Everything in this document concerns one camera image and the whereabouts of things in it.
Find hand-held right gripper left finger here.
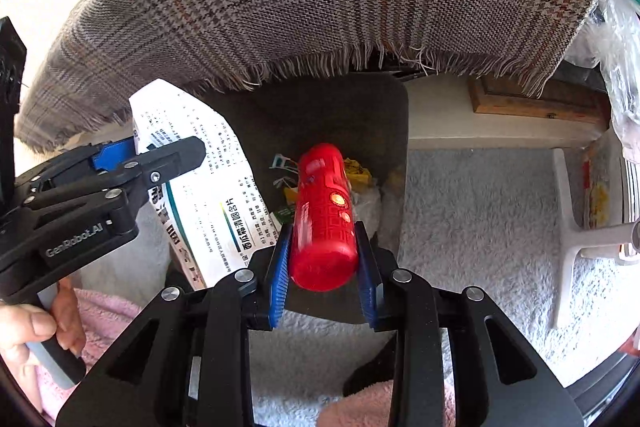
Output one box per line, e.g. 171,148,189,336
55,223,296,427

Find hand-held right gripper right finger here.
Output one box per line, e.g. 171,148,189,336
354,221,586,427

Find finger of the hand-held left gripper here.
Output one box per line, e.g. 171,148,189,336
16,138,139,194
24,135,207,219

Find white printed medicine box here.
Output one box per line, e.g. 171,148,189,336
129,78,283,292

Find red plastic bottle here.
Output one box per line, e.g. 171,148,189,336
289,143,361,293

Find black trash bin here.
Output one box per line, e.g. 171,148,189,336
167,72,411,325

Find person's left hand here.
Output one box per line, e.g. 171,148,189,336
0,279,87,412

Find pink fleece clothing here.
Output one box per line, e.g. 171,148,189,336
35,287,456,427

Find white plastic stool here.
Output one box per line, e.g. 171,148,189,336
550,148,640,330

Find red yellow printed packet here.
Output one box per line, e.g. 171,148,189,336
582,142,623,230

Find clear plastic bags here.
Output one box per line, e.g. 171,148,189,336
565,0,640,158

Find wooden table frame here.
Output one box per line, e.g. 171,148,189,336
467,74,613,140

